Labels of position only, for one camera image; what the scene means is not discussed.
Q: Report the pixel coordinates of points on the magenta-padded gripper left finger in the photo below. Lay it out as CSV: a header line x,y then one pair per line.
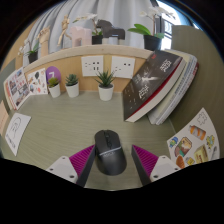
x,y
61,167

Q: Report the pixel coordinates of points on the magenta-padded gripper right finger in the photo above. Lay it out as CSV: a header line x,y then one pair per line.
x,y
165,166

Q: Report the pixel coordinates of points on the black computer mouse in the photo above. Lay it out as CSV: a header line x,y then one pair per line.
x,y
110,156

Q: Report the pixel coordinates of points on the white mouse pad with drawing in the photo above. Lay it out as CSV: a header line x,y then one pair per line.
x,y
16,131

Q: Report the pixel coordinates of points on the colourful food sticker sheet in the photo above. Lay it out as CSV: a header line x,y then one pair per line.
x,y
196,143

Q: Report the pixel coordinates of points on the small succulent in white pot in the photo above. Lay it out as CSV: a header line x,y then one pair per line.
x,y
72,90
55,90
106,92

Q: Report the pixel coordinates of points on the black hardcover book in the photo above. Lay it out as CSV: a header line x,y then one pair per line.
x,y
148,85

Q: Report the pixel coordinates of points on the red-edged picture magazine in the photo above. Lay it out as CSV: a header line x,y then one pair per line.
x,y
16,87

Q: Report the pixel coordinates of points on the light wooden desk shelf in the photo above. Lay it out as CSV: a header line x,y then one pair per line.
x,y
83,50

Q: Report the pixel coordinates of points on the window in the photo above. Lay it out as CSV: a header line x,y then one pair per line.
x,y
167,31

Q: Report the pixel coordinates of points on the wooden artist mannequin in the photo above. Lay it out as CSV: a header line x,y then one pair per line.
x,y
63,30

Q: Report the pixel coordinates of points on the black wooden horse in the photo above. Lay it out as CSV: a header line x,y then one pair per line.
x,y
111,30

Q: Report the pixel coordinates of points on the grey pleated curtain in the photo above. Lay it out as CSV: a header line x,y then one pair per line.
x,y
110,10

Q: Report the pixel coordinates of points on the white wall socket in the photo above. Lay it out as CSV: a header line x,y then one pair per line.
x,y
92,66
123,67

